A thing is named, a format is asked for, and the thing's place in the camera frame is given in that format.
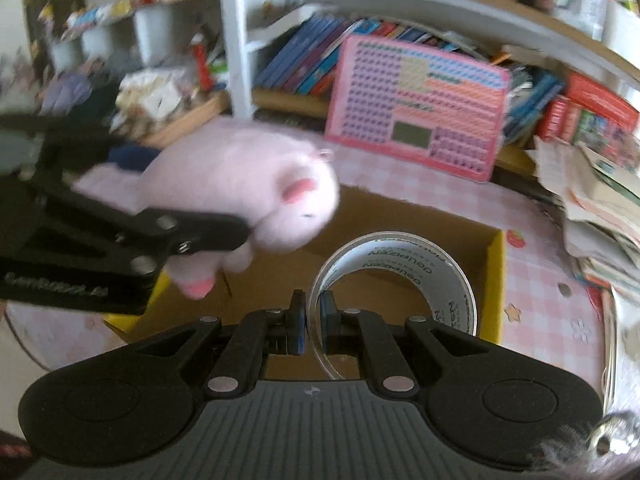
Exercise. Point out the yellow cardboard box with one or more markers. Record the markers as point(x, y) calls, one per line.
point(425, 220)

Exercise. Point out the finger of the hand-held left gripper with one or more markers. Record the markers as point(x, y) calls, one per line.
point(75, 150)
point(200, 232)

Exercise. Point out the red bottle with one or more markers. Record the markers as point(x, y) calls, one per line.
point(201, 65)

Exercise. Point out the white paperback book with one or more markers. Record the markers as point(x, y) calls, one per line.
point(280, 25)

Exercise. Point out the white shelf unit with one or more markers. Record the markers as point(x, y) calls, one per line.
point(235, 35)

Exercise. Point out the pile of papers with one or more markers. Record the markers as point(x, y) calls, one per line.
point(585, 195)

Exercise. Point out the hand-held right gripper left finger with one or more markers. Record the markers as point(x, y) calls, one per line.
point(298, 325)

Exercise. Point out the pink checked tablecloth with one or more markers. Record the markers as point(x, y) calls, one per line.
point(540, 285)

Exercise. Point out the row of books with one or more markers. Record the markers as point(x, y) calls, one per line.
point(300, 60)

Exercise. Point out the pink learning tablet toy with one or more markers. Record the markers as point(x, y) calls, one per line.
point(380, 90)

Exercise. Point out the red boxed book set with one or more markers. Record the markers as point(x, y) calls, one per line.
point(595, 92)

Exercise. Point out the wooden chess box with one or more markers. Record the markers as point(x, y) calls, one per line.
point(200, 112)

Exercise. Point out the clear packing tape roll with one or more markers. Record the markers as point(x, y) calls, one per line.
point(395, 259)

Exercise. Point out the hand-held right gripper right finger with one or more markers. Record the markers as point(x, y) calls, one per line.
point(327, 325)

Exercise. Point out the floral tissue box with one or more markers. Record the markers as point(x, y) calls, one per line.
point(155, 100)

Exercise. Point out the pile of clothes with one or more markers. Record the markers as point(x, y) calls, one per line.
point(70, 90)

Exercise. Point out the pink plush pig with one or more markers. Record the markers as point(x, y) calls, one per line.
point(240, 170)

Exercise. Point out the white storage box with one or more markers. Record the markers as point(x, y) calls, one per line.
point(622, 17)

